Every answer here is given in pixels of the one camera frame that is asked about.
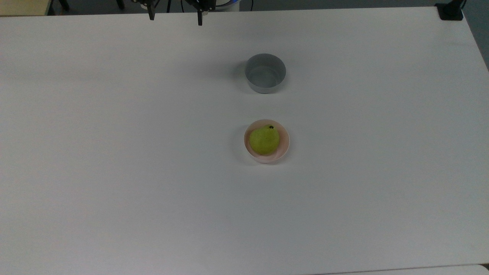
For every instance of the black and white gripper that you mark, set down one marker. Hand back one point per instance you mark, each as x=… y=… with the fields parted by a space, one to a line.
x=198 y=4

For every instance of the green pear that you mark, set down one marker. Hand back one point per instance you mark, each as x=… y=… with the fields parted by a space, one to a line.
x=264 y=139

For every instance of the grey bowl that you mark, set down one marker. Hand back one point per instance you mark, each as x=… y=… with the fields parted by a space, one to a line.
x=265 y=73

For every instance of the pink bowl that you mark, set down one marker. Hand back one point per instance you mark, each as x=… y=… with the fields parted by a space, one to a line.
x=285 y=144

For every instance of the black furniture leg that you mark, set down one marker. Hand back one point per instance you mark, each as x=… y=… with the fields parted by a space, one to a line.
x=120 y=4
x=64 y=4

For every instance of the light wooden furniture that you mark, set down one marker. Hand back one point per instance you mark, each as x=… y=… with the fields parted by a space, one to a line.
x=23 y=7

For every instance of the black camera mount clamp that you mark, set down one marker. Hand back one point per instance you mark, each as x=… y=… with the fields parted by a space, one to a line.
x=450 y=11

